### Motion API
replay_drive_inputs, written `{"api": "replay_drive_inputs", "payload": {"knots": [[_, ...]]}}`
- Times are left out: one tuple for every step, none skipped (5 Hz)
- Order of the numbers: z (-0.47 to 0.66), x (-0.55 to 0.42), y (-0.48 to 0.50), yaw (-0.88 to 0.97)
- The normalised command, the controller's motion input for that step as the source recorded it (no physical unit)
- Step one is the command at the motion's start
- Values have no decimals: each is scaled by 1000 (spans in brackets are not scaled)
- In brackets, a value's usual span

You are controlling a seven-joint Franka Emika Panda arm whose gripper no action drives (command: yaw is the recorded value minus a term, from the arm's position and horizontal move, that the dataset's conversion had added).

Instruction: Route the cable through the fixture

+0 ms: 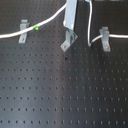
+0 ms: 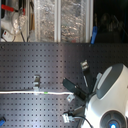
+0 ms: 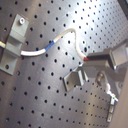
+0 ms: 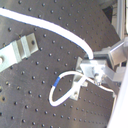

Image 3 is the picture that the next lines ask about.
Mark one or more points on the grey metal cable clip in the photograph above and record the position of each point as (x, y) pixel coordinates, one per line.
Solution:
(13, 45)

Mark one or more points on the small grey metal bracket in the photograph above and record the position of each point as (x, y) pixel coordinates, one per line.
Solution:
(75, 77)

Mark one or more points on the silver bolt head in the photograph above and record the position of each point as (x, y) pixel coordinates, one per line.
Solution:
(100, 78)

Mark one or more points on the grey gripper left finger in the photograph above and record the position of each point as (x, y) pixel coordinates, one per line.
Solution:
(92, 68)

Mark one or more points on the small metal clip with wires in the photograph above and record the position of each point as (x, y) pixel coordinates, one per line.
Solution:
(113, 100)

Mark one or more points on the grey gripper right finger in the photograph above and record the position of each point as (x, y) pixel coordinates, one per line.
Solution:
(104, 55)

